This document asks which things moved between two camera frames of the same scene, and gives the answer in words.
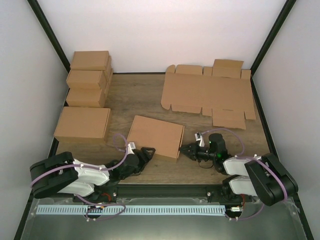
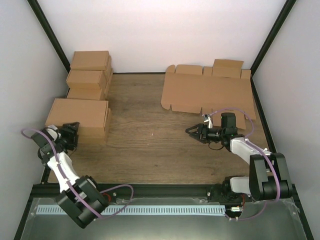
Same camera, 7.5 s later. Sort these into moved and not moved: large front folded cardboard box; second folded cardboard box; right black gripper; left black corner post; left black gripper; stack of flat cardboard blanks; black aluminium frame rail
Moved: right black gripper; left black gripper
Not moved: stack of flat cardboard blanks; second folded cardboard box; black aluminium frame rail; large front folded cardboard box; left black corner post
